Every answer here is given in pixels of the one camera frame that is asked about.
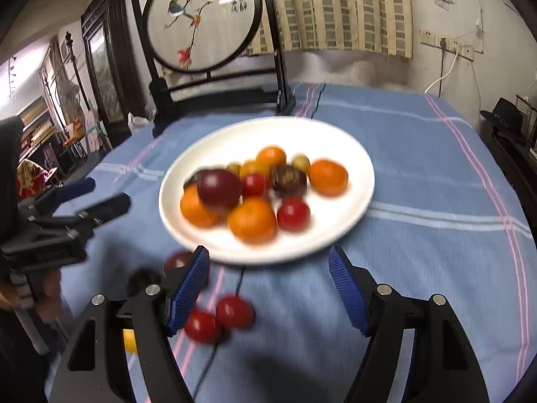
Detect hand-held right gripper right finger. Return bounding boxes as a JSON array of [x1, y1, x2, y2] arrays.
[[328, 244, 491, 403]]

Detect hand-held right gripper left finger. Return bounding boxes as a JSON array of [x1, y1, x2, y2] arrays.
[[49, 245, 210, 403]]

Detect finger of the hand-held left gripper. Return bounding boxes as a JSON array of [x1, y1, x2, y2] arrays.
[[66, 193, 132, 240], [17, 177, 96, 219]]

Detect cherry tomato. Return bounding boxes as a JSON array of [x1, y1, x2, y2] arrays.
[[164, 251, 194, 273], [241, 172, 269, 198], [215, 295, 256, 330], [185, 308, 223, 344]]

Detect white oval plate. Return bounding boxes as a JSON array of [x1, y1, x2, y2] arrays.
[[158, 117, 375, 266]]

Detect large orange mandarin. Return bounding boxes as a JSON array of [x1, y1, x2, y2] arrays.
[[180, 185, 229, 228], [227, 196, 278, 244]]

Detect dark red plum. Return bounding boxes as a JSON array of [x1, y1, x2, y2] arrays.
[[196, 169, 244, 208]]

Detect dark passion fruit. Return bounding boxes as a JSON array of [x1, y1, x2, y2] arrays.
[[269, 164, 308, 199]]

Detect person's left forearm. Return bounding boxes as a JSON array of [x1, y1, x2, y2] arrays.
[[0, 308, 49, 403]]

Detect person's left hand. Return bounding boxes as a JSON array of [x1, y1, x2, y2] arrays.
[[0, 268, 64, 324]]

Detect red patterned cloth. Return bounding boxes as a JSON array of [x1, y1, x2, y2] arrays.
[[17, 157, 57, 198]]

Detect blue striped tablecloth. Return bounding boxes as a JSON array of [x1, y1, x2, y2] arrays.
[[44, 82, 533, 403]]

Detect white plastic bag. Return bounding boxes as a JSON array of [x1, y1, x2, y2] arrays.
[[128, 113, 154, 135]]

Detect dark carved framed panel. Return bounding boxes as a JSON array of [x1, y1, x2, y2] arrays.
[[81, 0, 134, 145]]

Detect round embroidered screen black stand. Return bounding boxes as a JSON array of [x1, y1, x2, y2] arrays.
[[130, 0, 297, 138]]

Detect black computer desk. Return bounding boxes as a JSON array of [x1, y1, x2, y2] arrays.
[[479, 109, 537, 202]]

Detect black hat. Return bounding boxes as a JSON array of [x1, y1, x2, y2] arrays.
[[479, 97, 530, 143]]

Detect beige checked curtain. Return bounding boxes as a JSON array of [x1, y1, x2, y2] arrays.
[[241, 0, 414, 58]]

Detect black string instrument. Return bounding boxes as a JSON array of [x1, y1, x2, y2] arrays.
[[63, 31, 91, 110]]

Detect white power cable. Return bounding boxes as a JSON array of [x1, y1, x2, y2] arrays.
[[424, 52, 460, 95]]

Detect white wall sockets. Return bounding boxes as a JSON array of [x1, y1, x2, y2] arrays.
[[420, 29, 475, 60]]

